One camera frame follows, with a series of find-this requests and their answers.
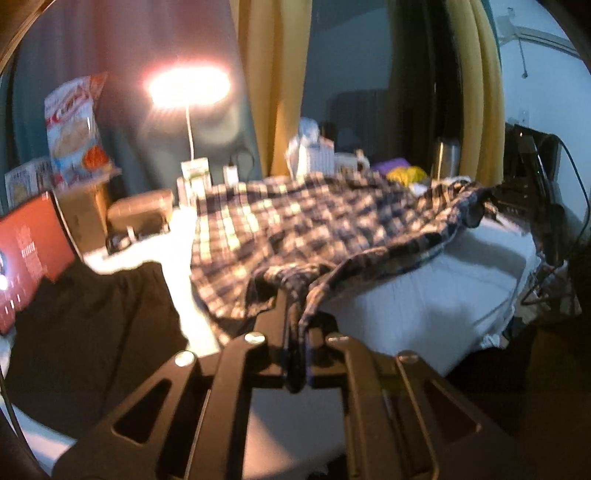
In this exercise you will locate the dark cloth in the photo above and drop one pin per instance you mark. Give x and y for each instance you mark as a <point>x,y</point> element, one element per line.
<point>92,332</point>

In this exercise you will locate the yellow curtain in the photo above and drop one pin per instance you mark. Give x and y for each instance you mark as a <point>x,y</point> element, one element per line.
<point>475,92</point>
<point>272,69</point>

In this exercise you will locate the plaid flannel shirt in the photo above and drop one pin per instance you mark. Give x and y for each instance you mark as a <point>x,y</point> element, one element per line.
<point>300,221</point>

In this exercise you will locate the purple cloth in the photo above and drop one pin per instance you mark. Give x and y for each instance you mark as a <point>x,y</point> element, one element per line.
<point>391,164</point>

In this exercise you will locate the white printed box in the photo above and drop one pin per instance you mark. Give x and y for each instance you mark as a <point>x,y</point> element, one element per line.
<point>21,184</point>

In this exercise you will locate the small green and white box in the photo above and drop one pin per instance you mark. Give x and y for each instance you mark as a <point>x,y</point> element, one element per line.
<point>195,177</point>

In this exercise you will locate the cardboard box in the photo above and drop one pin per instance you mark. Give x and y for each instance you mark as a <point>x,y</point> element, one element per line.
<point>87,212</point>

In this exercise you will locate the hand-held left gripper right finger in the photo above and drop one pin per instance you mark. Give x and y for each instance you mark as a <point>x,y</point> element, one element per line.
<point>321,344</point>

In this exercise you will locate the orange and white snack bag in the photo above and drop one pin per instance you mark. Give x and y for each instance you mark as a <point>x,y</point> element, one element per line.
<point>74,138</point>

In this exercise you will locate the white tissue pack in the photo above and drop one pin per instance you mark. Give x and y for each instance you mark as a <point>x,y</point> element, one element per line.
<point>310,150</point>

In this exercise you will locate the yellow cloth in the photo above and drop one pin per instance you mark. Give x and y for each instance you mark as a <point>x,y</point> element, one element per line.
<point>408,174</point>

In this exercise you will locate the white mug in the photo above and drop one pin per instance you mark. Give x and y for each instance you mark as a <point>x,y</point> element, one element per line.
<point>351,162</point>

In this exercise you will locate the brown case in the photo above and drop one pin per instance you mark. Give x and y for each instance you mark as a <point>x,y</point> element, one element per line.
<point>138,210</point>

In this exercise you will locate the steel thermos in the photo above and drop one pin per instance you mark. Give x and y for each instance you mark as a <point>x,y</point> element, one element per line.
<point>447,159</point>

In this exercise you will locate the white charger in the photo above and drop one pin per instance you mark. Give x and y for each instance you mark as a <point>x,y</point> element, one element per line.
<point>230,173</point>

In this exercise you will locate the red printed box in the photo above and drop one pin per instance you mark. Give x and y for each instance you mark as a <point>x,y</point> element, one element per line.
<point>32,249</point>

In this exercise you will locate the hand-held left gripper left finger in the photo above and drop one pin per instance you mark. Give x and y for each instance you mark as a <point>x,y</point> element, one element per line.
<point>270,323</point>

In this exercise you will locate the black monitor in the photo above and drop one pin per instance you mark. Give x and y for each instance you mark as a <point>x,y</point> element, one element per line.
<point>531,184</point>

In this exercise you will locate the teal curtain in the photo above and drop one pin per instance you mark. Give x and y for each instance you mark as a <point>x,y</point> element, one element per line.
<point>115,46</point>

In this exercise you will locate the white desk lamp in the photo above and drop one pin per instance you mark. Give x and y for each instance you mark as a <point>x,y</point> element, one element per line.
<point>189,87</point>

